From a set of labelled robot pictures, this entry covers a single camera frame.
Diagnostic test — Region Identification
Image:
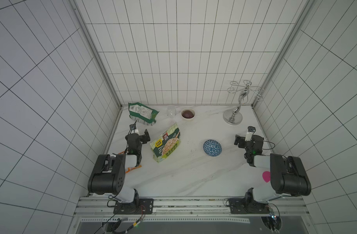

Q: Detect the green Quaker oats bag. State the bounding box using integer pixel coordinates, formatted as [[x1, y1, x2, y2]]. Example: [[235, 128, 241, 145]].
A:
[[150, 123, 181, 163]]

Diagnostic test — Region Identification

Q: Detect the blue patterned breakfast bowl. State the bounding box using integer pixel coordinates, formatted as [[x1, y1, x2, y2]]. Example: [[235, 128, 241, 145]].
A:
[[203, 139, 222, 157]]

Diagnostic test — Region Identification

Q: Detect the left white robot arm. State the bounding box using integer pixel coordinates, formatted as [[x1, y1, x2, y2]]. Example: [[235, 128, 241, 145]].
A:
[[88, 130, 154, 215]]

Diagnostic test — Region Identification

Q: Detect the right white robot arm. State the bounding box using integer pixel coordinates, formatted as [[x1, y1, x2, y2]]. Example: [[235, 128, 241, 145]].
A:
[[226, 132, 312, 217]]

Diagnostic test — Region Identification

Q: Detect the white bowl with red fruit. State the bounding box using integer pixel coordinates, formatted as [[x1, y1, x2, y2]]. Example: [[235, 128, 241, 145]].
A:
[[181, 108, 196, 121]]

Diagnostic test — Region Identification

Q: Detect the green white snack bag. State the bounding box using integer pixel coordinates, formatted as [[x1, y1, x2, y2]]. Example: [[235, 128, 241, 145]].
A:
[[128, 102, 159, 126]]

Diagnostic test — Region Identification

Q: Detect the orange snack packet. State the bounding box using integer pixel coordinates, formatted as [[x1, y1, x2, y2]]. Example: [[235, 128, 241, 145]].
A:
[[125, 165, 142, 173]]

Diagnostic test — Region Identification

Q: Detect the pink plastic cup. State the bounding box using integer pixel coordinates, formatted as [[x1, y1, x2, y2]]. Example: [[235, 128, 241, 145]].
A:
[[262, 171, 271, 183]]

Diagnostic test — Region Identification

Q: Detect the chrome glass holder stand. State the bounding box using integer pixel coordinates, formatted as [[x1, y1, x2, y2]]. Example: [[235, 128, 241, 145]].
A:
[[223, 80, 264, 125]]

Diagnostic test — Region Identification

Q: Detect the clear wine glass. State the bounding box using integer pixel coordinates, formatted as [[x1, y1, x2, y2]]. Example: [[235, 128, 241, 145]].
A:
[[166, 105, 176, 118]]

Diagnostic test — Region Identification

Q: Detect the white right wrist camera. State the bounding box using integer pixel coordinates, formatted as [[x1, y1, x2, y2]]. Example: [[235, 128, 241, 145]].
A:
[[245, 126, 256, 141]]

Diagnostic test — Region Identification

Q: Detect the aluminium mounting rail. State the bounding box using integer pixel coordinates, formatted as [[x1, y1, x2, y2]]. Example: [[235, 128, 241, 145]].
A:
[[74, 197, 308, 217]]

